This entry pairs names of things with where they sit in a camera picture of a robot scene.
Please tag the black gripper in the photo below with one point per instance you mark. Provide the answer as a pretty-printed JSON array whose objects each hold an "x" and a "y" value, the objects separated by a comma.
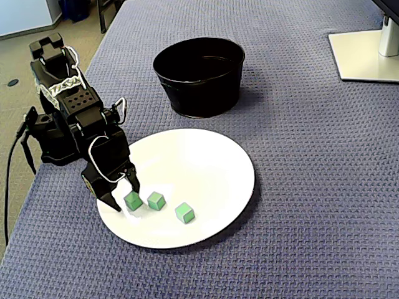
[{"x": 100, "y": 178}]

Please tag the green cube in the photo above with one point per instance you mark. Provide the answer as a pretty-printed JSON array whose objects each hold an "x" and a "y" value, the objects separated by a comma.
[
  {"x": 185, "y": 213},
  {"x": 133, "y": 201},
  {"x": 156, "y": 201}
]

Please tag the black robot arm with stickers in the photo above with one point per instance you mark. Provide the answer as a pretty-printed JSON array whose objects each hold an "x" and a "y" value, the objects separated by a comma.
[{"x": 53, "y": 71}]

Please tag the white round plate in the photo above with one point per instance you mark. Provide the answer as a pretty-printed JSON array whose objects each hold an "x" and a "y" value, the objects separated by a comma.
[{"x": 202, "y": 187}]

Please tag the black metal bucket container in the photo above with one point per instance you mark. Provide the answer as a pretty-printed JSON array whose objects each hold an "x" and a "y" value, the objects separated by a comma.
[{"x": 202, "y": 99}]

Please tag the round dark floor outlet cover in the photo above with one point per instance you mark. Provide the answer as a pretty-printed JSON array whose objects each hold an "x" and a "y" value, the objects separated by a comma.
[{"x": 13, "y": 83}]

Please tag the blue bin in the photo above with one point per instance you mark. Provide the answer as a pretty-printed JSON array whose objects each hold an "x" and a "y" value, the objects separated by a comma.
[{"x": 74, "y": 9}]

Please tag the blue woven table cloth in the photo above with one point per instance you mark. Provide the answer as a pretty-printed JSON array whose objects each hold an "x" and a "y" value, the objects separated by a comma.
[{"x": 311, "y": 187}]

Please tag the silver monitor stand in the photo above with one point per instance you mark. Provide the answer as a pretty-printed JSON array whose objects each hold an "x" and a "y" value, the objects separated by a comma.
[{"x": 358, "y": 56}]

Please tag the dark monitor screen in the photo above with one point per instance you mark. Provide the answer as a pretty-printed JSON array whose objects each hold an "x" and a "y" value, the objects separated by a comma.
[{"x": 393, "y": 4}]

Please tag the dark chair frame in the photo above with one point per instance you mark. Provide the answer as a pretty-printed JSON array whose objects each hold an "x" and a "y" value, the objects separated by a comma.
[{"x": 103, "y": 18}]

